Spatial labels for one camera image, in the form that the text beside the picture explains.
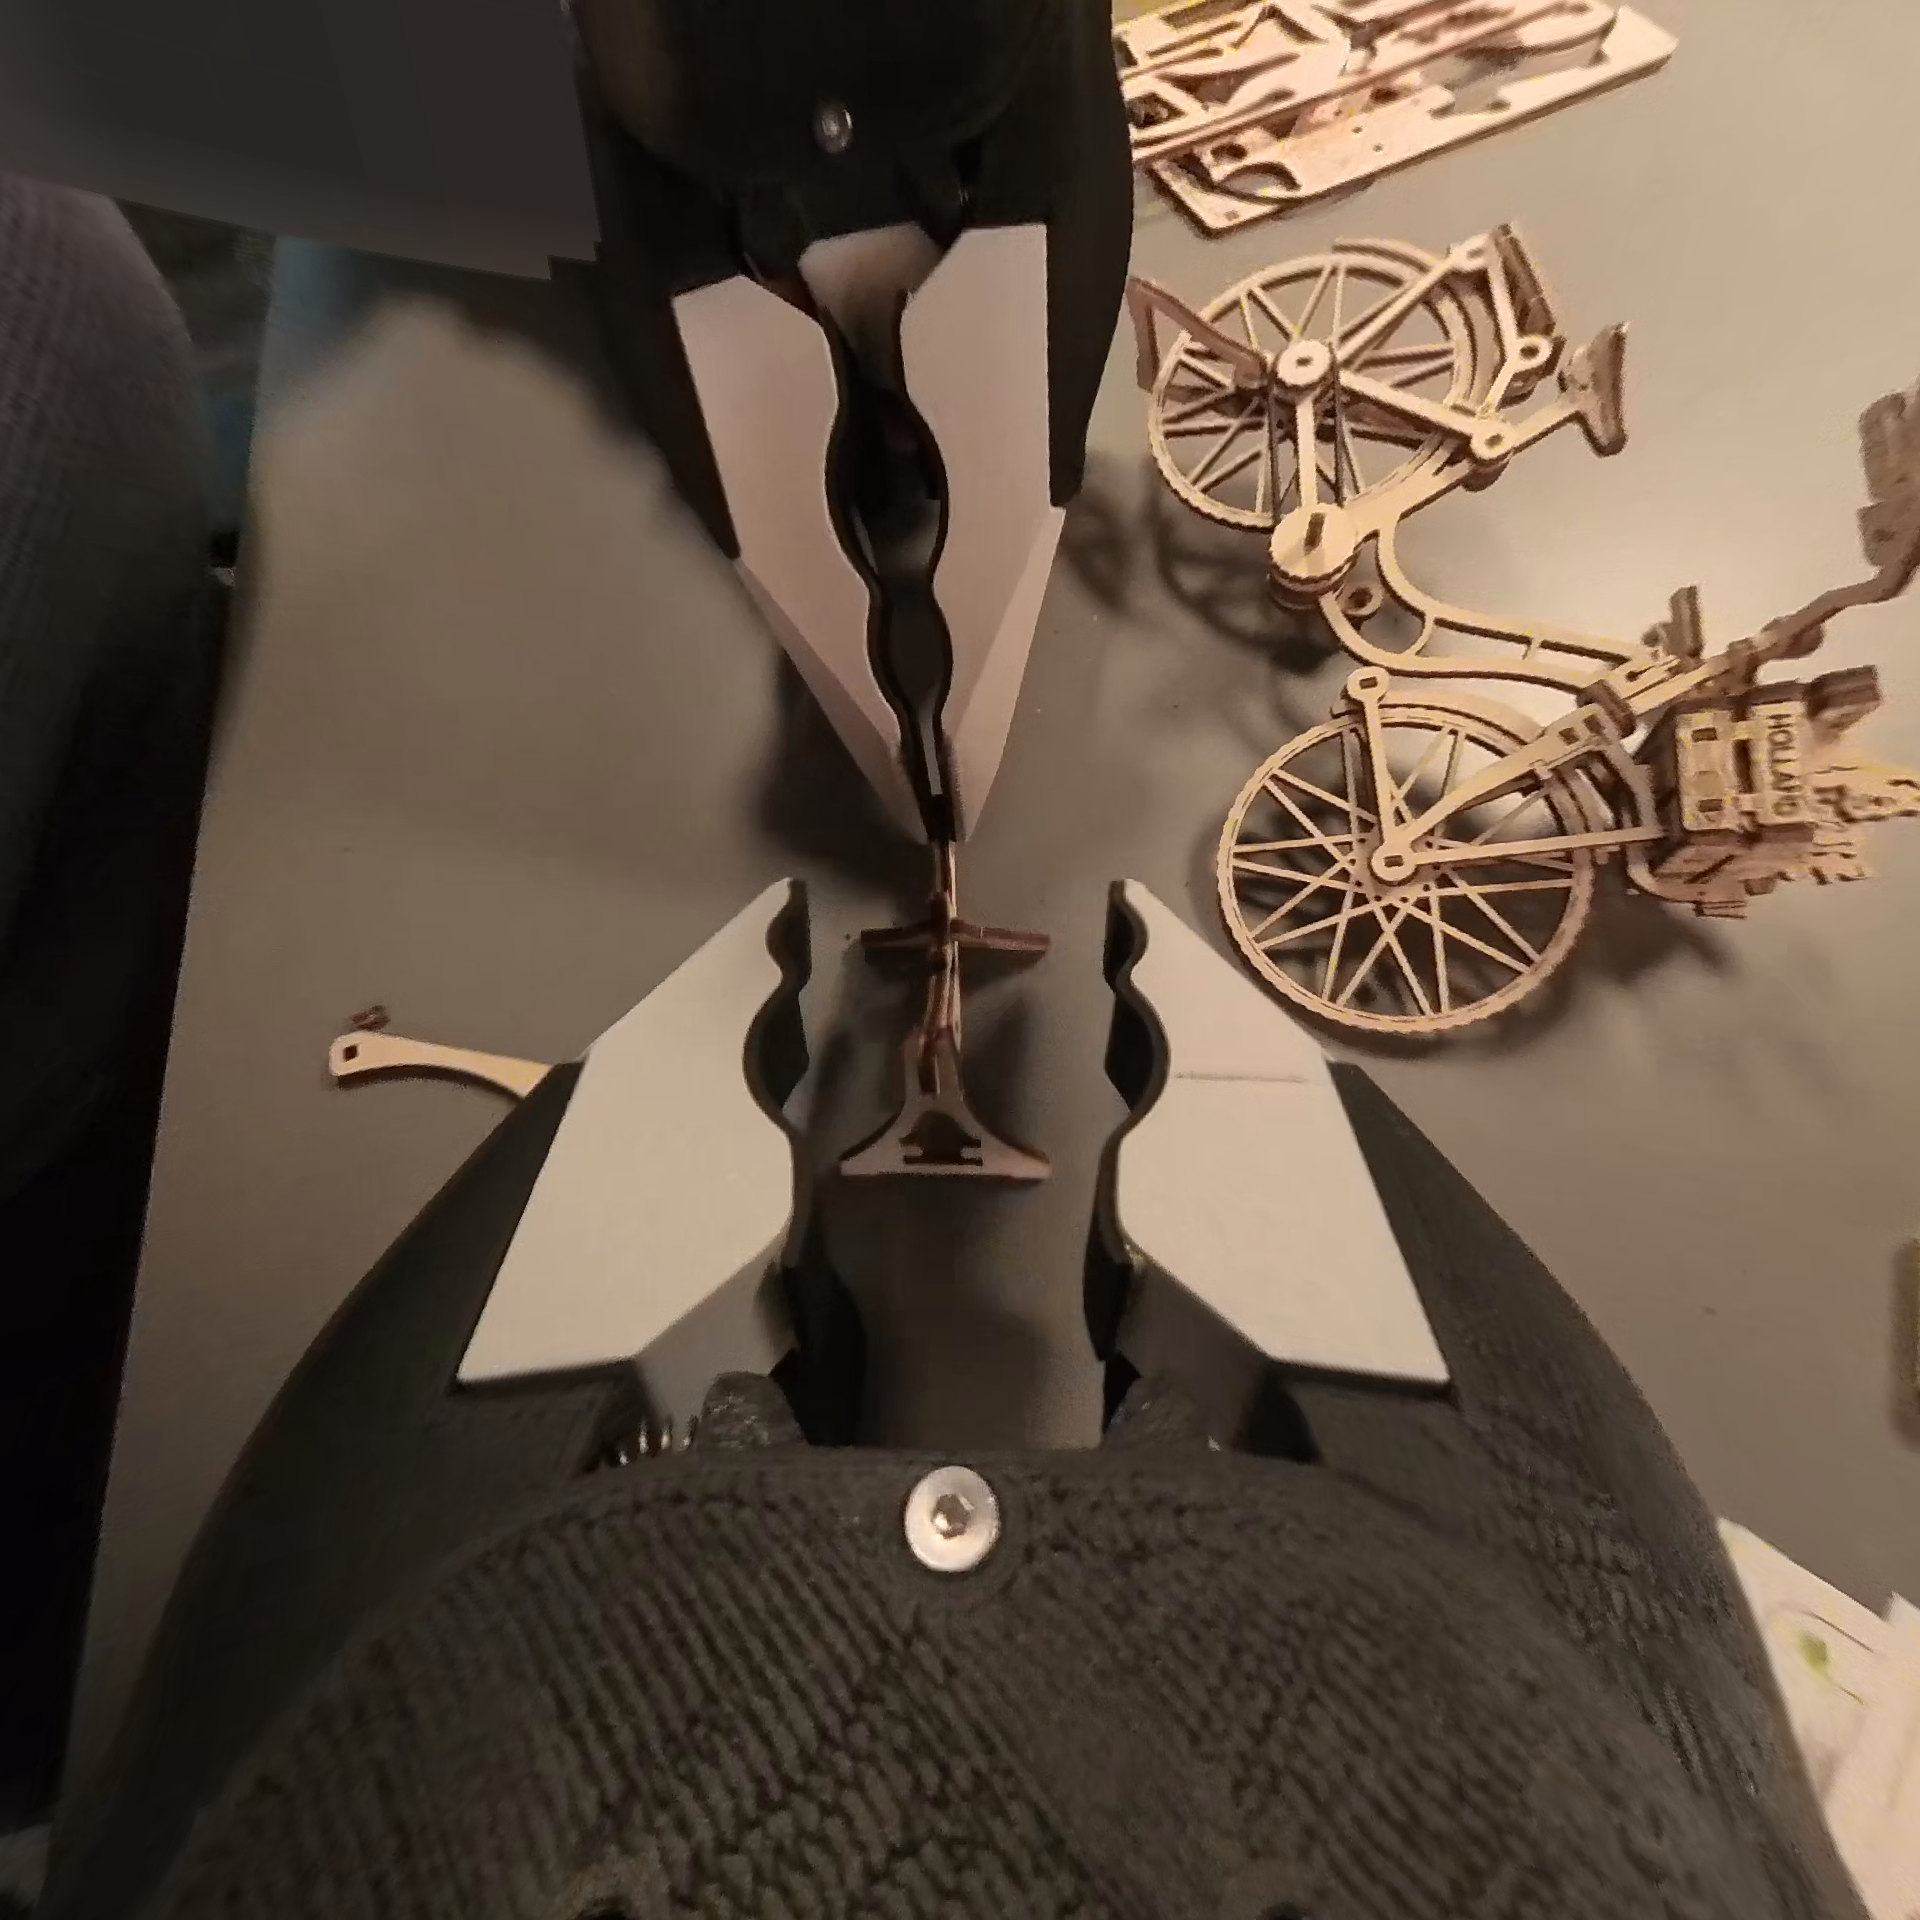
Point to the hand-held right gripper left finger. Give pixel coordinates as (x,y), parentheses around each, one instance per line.
(646,1200)

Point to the white instruction booklet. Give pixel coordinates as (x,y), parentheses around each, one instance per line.
(1829,1725)

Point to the laser-cut wooden sheet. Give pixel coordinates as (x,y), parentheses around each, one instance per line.
(1577,61)
(1186,76)

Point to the triangular wooden bracket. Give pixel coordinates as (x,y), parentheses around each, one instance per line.
(997,1156)
(901,943)

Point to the wooden bicycle model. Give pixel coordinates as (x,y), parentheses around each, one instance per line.
(1302,360)

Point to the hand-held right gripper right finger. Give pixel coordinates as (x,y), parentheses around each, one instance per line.
(1277,1200)

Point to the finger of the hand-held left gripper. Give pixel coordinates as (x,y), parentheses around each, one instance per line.
(765,452)
(997,452)

